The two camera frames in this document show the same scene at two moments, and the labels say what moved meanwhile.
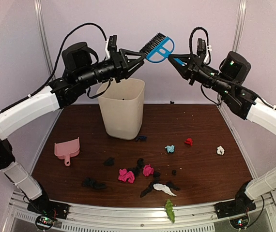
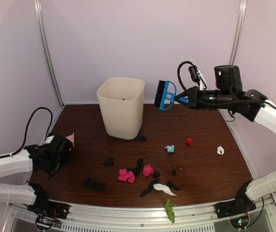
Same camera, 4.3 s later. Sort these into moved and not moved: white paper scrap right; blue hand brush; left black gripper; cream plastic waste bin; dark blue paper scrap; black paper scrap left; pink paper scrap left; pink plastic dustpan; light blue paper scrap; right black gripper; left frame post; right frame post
Moved: right black gripper; blue hand brush; left black gripper; pink plastic dustpan
Not moved: cream plastic waste bin; light blue paper scrap; black paper scrap left; right frame post; pink paper scrap left; dark blue paper scrap; left frame post; white paper scrap right
